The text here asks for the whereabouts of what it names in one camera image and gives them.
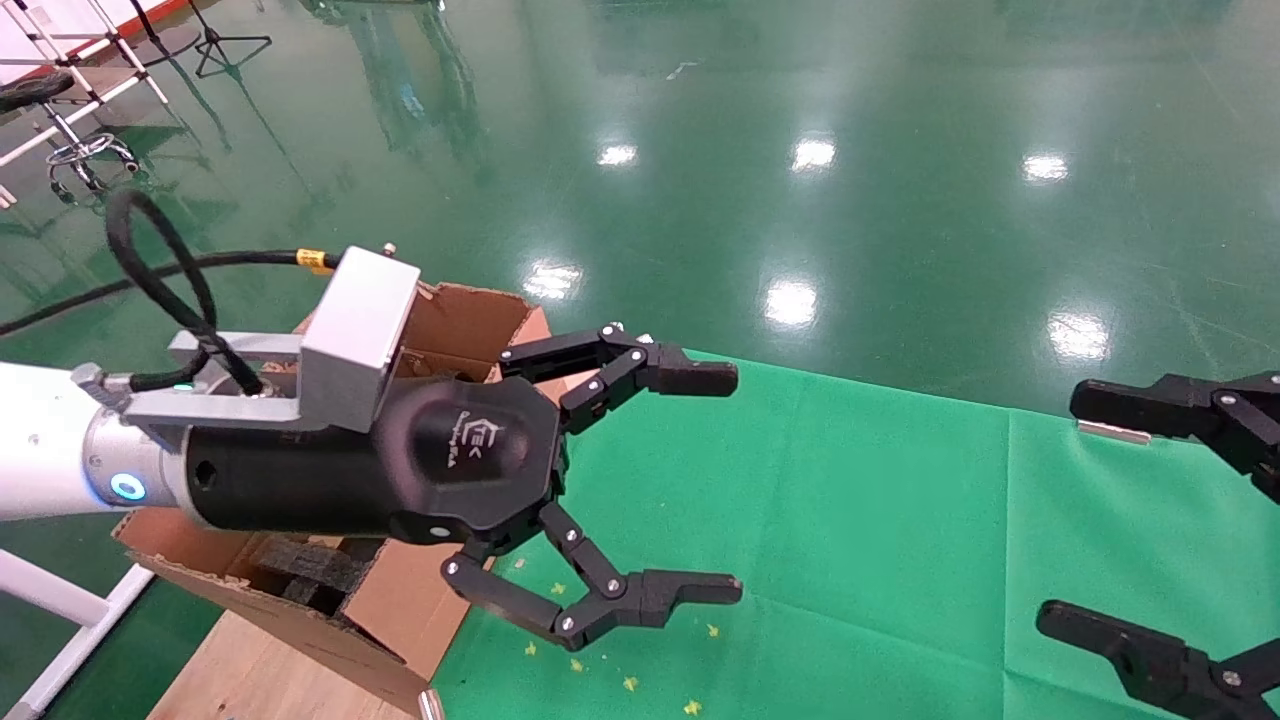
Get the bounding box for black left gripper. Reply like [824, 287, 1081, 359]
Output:
[183, 322, 743, 649]

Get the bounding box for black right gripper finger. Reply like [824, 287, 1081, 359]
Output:
[1068, 372, 1280, 506]
[1035, 600, 1280, 720]

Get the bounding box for large open cardboard carton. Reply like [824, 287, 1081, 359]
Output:
[112, 282, 556, 716]

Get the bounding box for green table cloth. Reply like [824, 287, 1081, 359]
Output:
[430, 350, 1280, 720]

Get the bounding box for black foam pad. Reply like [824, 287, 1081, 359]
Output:
[250, 533, 371, 611]

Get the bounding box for black tripod stand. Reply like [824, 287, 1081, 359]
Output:
[185, 0, 273, 79]

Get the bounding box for black stand pole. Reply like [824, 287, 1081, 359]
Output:
[120, 0, 203, 67]

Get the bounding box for black round stool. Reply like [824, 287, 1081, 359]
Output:
[0, 72, 141, 206]

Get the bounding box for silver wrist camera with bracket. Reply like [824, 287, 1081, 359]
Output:
[120, 243, 422, 451]

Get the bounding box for black camera cable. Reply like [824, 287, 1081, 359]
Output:
[0, 187, 343, 396]

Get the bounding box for white table leg frame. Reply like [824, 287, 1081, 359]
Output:
[0, 548, 156, 720]

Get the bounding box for white tube frame table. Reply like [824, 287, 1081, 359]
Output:
[0, 0, 171, 206]

